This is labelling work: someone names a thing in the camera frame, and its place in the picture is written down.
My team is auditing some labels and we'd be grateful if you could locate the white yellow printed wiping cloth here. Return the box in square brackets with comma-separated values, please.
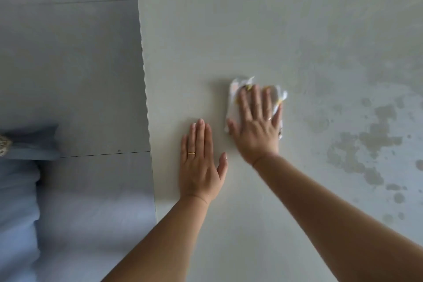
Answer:
[224, 76, 288, 141]

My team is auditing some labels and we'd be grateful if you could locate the floral patterned fabric piece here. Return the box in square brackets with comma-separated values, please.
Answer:
[0, 135, 13, 158]

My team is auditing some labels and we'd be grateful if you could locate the person's right forearm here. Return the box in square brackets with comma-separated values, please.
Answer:
[253, 152, 423, 282]

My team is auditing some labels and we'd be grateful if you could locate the person's left hand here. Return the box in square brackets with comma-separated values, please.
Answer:
[180, 119, 229, 205]

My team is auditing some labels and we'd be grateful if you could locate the person's right hand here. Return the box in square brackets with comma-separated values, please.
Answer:
[227, 85, 284, 167]

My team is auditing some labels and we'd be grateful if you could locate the person's left forearm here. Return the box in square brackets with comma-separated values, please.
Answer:
[102, 194, 212, 282]

